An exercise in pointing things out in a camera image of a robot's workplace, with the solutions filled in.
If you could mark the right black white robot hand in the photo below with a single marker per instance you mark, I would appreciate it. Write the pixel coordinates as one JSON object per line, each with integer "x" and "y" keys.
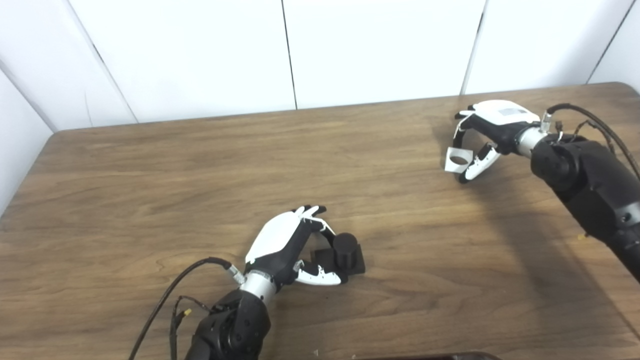
{"x": 500, "y": 117}

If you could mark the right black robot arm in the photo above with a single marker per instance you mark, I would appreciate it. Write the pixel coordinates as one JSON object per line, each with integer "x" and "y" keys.
{"x": 595, "y": 185}

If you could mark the white square piece with hole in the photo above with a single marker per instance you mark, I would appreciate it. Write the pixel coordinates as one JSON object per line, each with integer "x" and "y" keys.
{"x": 451, "y": 167}

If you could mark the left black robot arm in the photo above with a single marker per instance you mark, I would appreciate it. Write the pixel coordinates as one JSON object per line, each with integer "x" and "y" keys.
{"x": 232, "y": 325}

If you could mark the black peg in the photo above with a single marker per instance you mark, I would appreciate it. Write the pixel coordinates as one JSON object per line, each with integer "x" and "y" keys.
{"x": 346, "y": 250}

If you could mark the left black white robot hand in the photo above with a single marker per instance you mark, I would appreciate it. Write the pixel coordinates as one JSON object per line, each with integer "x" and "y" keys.
{"x": 275, "y": 235}

